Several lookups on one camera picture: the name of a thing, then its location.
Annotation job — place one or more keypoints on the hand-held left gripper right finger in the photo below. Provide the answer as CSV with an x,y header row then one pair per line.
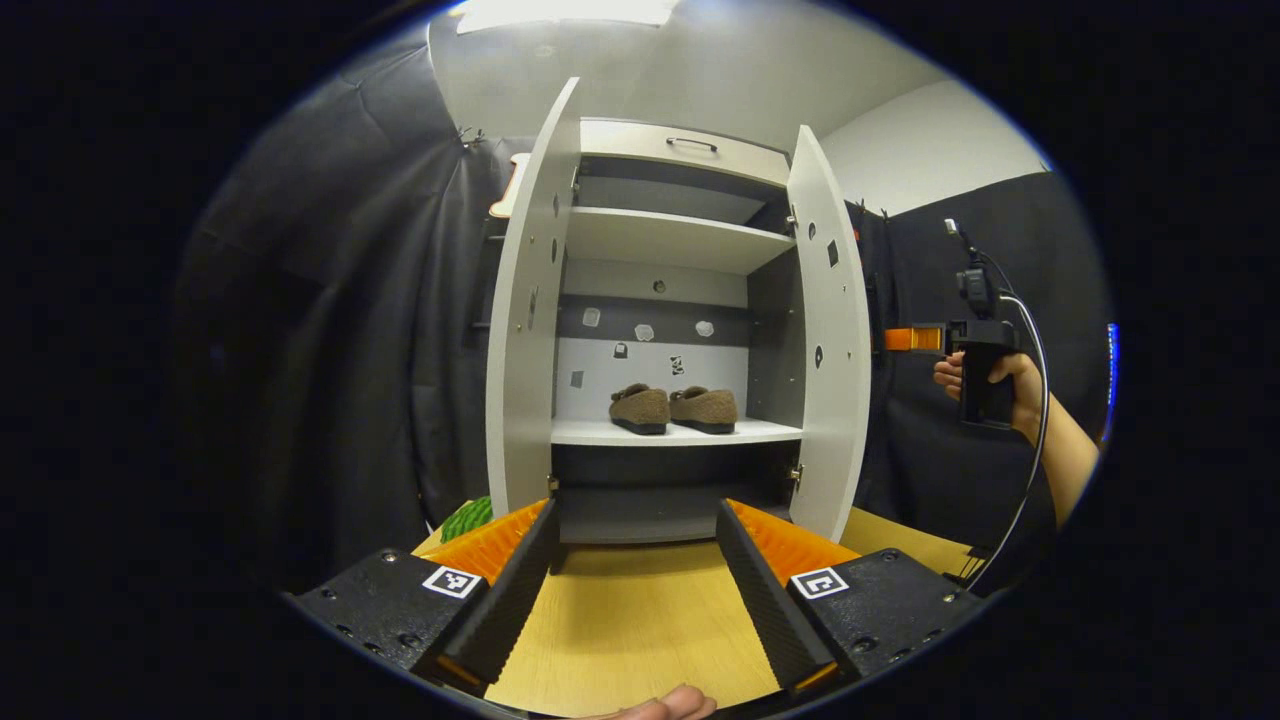
x,y
765,600

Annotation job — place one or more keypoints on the black backdrop cloth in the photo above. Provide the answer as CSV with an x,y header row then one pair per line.
x,y
330,330

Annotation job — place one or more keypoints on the white cabinet door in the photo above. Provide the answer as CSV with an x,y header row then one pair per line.
x,y
520,350
838,420

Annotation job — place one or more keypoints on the brown fuzzy shoe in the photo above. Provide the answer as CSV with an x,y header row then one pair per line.
x,y
640,408
705,408

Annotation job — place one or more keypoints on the white shoe cabinet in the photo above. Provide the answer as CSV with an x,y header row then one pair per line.
x,y
660,480

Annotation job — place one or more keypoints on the white cabinet shelf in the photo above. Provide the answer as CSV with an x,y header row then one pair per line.
x,y
670,240

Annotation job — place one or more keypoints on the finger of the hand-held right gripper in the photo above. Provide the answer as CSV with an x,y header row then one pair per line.
x,y
912,340

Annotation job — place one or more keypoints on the ceiling light panel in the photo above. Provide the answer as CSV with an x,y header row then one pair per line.
x,y
560,12

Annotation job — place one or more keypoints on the green object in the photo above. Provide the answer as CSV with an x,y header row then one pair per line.
x,y
467,518

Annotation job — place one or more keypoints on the metal cloth clip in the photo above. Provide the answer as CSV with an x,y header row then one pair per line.
x,y
470,135

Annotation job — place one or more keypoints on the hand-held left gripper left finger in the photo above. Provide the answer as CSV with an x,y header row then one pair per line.
x,y
515,600

